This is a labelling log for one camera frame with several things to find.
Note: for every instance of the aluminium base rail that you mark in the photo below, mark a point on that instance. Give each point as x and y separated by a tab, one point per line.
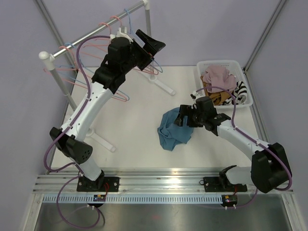
137	180

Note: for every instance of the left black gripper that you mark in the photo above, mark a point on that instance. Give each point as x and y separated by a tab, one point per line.
142	56

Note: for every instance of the black white striped tank top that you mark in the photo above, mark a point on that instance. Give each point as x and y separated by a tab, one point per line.
239	93

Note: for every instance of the white slotted cable duct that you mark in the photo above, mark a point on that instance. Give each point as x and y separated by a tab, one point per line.
133	199

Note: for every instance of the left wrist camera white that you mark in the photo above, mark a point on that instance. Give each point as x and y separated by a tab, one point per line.
122	33

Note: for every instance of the metal clothes rack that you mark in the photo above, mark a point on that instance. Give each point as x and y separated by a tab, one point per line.
51	68

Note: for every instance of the blue hanger of teal top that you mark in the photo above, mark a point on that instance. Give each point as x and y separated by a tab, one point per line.
131	31

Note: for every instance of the mustard tank top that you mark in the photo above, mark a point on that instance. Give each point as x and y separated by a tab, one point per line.
217	95

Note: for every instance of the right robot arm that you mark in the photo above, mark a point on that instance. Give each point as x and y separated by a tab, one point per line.
269	168

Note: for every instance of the mauve pink tank top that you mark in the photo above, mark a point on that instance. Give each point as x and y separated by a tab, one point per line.
217	77

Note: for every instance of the white plastic basket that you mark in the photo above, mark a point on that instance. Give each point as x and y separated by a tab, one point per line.
234	69

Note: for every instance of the pink hanger of mauve top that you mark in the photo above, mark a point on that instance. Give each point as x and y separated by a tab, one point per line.
118	20

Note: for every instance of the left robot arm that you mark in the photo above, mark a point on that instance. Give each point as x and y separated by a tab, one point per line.
123	54

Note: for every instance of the teal blue tank top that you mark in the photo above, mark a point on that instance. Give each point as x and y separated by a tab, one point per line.
170	134

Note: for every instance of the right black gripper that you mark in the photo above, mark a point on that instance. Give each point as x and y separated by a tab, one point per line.
184	115

